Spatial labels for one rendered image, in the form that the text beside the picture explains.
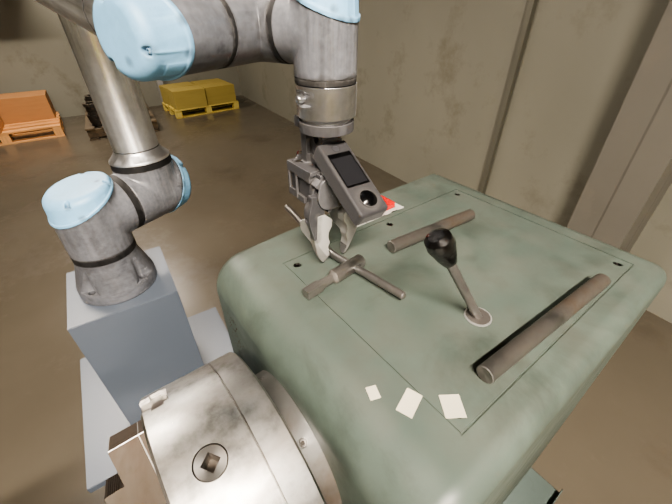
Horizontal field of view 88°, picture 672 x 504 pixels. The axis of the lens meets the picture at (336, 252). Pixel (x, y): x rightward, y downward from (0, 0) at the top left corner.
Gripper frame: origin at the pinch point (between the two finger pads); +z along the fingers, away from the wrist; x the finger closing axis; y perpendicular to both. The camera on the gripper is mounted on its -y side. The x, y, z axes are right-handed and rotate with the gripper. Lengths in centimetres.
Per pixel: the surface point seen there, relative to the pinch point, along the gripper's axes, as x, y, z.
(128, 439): 33.9, -6.4, 7.2
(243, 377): 20.8, -9.1, 4.2
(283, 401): 17.5, -12.1, 8.6
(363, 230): -9.9, 4.7, 2.2
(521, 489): -35, -35, 74
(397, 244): -9.6, -4.1, 0.3
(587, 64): -233, 59, -1
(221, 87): -209, 597, 91
